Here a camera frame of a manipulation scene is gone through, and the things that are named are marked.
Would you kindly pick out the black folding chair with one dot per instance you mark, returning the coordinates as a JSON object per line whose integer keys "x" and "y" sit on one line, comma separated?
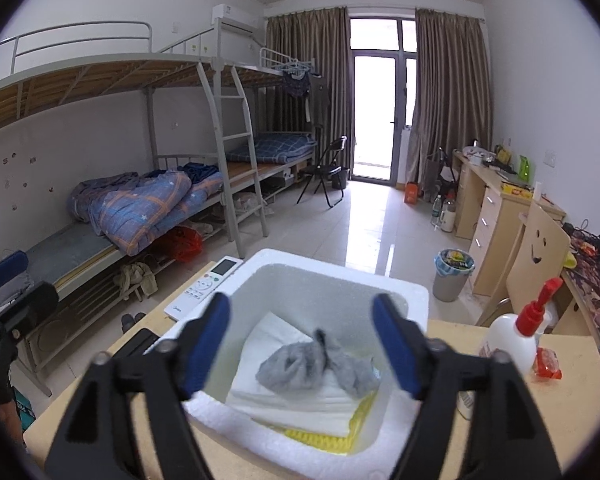
{"x": 325, "y": 165}

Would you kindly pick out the white remote control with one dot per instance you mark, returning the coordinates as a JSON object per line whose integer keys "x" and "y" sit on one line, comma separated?
{"x": 205, "y": 285}

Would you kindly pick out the glass balcony door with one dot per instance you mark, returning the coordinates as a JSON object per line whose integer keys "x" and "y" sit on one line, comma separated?
{"x": 375, "y": 110}

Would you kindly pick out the brown curtain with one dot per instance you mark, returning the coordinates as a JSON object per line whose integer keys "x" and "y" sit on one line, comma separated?
{"x": 330, "y": 50}
{"x": 450, "y": 100}

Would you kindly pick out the white towel stack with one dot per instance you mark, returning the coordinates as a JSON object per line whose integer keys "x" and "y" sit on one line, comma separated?
{"x": 300, "y": 410}

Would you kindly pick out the beige crumpled cloth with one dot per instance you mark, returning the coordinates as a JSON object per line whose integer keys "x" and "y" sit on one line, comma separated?
{"x": 137, "y": 280}

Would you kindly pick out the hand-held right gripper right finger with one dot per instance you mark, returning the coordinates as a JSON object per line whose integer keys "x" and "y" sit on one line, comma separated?
{"x": 395, "y": 345}

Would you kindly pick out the white metal bunk bed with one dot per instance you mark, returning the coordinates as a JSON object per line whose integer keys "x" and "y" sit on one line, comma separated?
{"x": 80, "y": 80}
{"x": 275, "y": 170}

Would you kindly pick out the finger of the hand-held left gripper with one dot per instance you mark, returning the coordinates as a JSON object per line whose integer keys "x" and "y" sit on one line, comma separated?
{"x": 27, "y": 307}
{"x": 5, "y": 267}

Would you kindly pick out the white plastic jug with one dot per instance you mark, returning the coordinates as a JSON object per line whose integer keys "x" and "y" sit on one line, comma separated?
{"x": 448, "y": 215}

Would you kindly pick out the grey trash bin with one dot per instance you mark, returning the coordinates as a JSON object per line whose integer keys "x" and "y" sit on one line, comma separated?
{"x": 452, "y": 275}

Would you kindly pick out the wooden chair with smiley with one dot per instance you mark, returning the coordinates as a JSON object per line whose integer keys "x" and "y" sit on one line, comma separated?
{"x": 535, "y": 255}

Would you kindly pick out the folded blue plaid bedding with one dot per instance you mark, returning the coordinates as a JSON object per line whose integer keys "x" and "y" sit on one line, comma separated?
{"x": 275, "y": 147}

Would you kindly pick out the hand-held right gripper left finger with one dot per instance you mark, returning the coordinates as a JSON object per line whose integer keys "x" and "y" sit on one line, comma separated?
{"x": 207, "y": 345}

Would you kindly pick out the white wall socket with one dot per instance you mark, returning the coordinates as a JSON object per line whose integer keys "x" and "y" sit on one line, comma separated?
{"x": 550, "y": 158}

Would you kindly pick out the orange box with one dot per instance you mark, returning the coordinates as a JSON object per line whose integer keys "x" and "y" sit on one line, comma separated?
{"x": 412, "y": 193}

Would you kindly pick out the blue plaid quilt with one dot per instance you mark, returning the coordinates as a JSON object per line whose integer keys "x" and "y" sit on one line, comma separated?
{"x": 140, "y": 210}

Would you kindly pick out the grey sock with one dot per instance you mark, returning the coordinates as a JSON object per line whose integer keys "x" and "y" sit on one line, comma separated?
{"x": 300, "y": 365}

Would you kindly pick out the white lotion pump bottle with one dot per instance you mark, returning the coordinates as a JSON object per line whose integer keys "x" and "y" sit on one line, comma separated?
{"x": 510, "y": 340}

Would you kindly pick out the yellow flat box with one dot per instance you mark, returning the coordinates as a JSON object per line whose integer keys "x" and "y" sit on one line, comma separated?
{"x": 517, "y": 190}

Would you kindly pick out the blue clothes hanger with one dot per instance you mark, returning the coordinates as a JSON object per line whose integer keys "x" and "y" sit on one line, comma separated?
{"x": 292, "y": 66}

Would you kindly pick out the red plastic bag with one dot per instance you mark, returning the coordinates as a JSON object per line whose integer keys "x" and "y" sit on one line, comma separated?
{"x": 180, "y": 245}

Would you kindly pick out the yellow bristled sponge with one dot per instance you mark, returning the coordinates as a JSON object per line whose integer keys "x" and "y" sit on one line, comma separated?
{"x": 320, "y": 442}

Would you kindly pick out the wooden desk with drawers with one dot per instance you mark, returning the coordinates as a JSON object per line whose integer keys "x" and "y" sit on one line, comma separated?
{"x": 495, "y": 230}

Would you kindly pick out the clear water bottle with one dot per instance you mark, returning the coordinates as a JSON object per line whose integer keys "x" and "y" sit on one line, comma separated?
{"x": 436, "y": 210}

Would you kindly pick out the hanging dark clothes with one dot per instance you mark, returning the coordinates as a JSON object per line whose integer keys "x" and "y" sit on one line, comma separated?
{"x": 305, "y": 95}

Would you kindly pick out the black smartphone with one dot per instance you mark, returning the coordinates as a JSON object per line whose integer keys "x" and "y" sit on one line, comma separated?
{"x": 140, "y": 342}

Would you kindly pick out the white metal bed ladder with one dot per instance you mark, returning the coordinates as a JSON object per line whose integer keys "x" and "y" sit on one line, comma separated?
{"x": 235, "y": 160}

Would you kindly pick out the black bucket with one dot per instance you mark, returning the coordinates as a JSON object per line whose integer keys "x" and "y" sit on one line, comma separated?
{"x": 340, "y": 178}

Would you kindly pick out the red snack packet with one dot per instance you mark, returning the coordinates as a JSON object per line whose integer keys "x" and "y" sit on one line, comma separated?
{"x": 547, "y": 365}

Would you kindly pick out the desk with patterned cloth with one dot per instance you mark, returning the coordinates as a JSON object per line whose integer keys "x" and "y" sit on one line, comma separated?
{"x": 592, "y": 280}

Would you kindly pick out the white foam box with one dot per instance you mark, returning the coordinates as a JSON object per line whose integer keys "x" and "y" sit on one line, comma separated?
{"x": 300, "y": 272}

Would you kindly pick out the black slippers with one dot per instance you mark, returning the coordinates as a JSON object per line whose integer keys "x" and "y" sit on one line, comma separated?
{"x": 132, "y": 322}

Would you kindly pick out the green bag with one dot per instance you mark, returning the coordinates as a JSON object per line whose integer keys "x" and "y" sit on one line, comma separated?
{"x": 525, "y": 167}

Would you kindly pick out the white air conditioner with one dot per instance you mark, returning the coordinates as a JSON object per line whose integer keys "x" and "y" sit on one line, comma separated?
{"x": 235, "y": 17}

